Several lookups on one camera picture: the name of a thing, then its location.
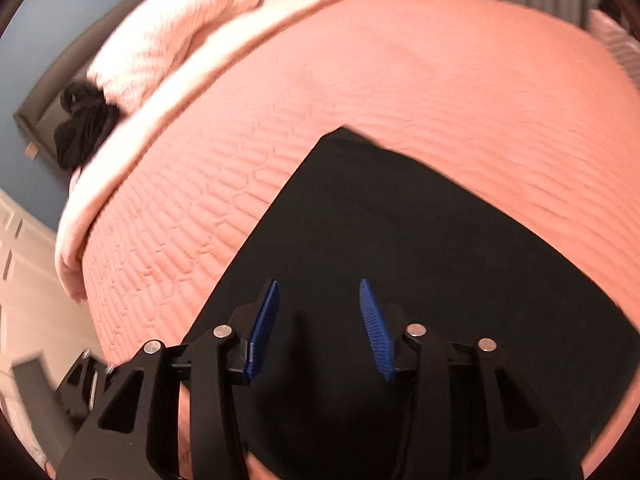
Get black pants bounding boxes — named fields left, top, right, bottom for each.
left=177, top=126, right=640, bottom=480

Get pink suitcase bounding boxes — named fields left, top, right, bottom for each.
left=589, top=9, right=640, bottom=96

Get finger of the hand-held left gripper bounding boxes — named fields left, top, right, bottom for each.
left=55, top=349, right=118, bottom=423
left=12, top=352, right=76, bottom=466

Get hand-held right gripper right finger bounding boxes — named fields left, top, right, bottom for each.
left=359, top=278, right=583, bottom=480

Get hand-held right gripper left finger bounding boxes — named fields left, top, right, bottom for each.
left=57, top=279, right=281, bottom=480

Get floral white pillow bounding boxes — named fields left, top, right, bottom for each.
left=87, top=0, right=263, bottom=111

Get bed with pink quilted cover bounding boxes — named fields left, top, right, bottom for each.
left=77, top=0, right=640, bottom=480

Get dark cloth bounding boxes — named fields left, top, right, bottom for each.
left=54, top=82, right=121, bottom=170

